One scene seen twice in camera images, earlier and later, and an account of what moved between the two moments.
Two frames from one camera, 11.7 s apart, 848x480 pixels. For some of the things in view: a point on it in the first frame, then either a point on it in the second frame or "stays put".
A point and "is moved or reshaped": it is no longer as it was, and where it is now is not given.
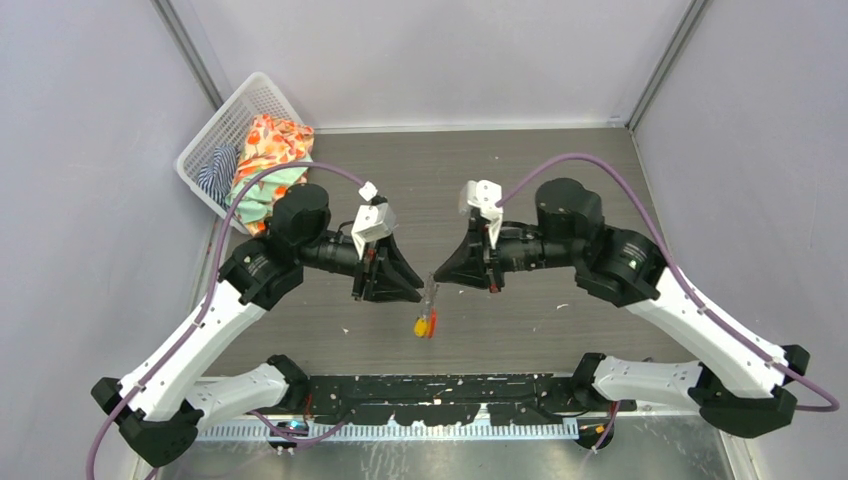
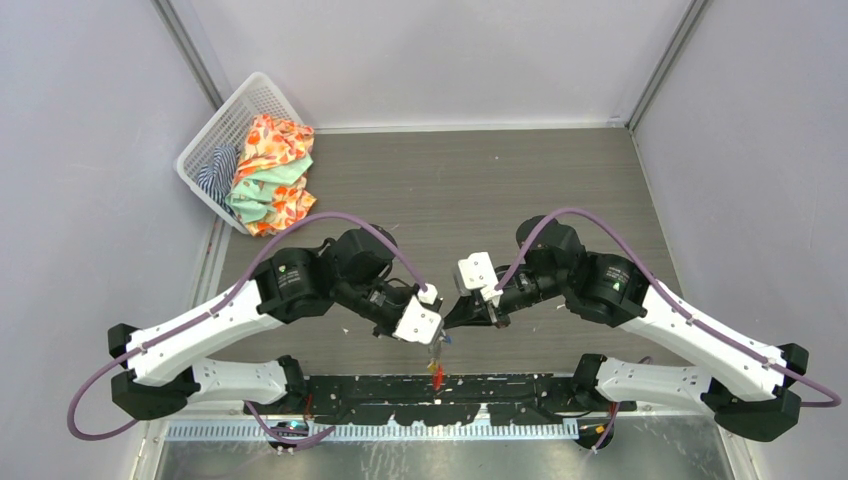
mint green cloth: [253, 205] stays put
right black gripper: [477, 262] to [471, 309]
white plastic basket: [260, 97] stays put
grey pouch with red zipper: [430, 302] is moved or reshaped
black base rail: [427, 399] stays put
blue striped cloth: [217, 177] stays put
